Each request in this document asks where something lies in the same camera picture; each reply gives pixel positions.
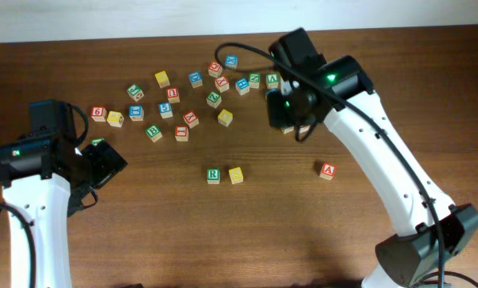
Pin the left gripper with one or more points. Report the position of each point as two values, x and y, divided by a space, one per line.
104 158

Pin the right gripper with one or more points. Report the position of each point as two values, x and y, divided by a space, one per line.
276 112

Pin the yellow S block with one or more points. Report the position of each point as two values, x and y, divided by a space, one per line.
236 175

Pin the green R block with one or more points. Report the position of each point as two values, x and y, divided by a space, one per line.
213 176

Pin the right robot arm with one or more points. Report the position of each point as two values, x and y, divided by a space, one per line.
429 227

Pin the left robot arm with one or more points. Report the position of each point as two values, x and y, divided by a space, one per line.
37 210

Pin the red 3 block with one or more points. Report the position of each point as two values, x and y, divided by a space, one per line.
304 128

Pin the blue block right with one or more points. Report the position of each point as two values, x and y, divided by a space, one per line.
287 129

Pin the green V block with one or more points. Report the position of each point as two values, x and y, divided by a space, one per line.
272 81

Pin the green B block far left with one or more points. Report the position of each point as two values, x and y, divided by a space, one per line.
96 141

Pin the green b block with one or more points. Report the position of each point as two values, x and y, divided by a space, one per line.
154 133
96 141

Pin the green N block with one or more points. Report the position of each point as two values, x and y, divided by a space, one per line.
254 80

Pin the blue H block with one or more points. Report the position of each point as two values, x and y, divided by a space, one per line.
242 86

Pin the red 6 block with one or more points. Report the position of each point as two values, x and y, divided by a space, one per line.
98 113

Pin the red A block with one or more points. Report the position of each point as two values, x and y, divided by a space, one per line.
327 171

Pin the yellow block centre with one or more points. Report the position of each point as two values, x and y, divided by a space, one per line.
225 117

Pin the red Y block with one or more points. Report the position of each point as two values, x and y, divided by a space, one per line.
222 84

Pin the blue X block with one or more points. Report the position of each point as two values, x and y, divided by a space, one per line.
231 61

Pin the green Z block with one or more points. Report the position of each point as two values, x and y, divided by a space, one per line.
213 99

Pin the red C block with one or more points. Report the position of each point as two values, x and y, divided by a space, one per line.
215 69

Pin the blue block left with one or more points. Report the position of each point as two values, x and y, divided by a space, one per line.
136 113

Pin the green J block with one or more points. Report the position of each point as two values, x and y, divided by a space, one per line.
135 92

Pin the blue D block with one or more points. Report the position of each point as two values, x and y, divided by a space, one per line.
195 79

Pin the red K block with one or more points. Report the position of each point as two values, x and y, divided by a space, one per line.
191 119

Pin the red I block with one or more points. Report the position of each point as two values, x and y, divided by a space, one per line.
182 133

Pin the blue 5 block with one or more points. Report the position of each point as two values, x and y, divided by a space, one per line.
165 110

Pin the red U block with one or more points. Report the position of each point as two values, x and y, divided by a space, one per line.
173 95

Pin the yellow block top left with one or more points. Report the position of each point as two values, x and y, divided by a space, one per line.
162 79

